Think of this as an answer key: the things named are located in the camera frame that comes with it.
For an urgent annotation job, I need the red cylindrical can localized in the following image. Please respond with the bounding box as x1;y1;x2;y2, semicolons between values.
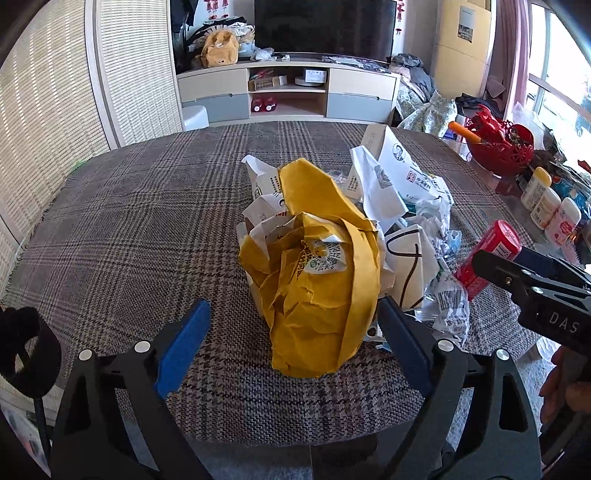
454;219;523;302

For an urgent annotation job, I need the yellow paper bag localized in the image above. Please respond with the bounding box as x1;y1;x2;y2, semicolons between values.
239;158;382;378

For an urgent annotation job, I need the white paper cup trash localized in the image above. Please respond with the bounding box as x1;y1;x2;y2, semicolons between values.
242;155;291;236

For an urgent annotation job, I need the person's right hand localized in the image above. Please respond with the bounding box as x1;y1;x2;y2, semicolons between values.
539;346;591;425

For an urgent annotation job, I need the white cream bottle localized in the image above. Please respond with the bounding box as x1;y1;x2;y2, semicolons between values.
530;188;562;230

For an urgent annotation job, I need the pink label white bottle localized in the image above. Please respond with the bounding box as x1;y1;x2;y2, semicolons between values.
544;197;581;248

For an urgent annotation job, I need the yellow capped white bottle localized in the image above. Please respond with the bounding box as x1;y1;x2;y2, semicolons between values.
521;167;552;211

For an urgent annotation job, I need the red plastic basket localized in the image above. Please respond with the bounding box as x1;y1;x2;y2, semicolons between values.
465;105;534;177

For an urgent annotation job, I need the white black line paper bag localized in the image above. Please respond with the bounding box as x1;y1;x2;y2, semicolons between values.
384;225;440;310

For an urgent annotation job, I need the long white medicine box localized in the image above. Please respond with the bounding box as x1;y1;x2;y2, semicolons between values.
344;124;454;210

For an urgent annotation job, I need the grey plaid tablecloth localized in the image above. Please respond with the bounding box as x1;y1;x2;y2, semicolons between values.
0;120;541;447

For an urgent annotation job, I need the beige standing air conditioner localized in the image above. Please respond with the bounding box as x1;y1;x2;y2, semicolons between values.
431;0;497;98

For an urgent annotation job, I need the black flat television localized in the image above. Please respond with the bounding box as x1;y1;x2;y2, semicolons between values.
254;0;397;62

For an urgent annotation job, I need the white wooden TV cabinet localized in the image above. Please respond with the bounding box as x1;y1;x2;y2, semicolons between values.
177;59;401;126

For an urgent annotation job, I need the brown plush toy bag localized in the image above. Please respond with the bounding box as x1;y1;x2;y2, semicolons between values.
200;30;239;68

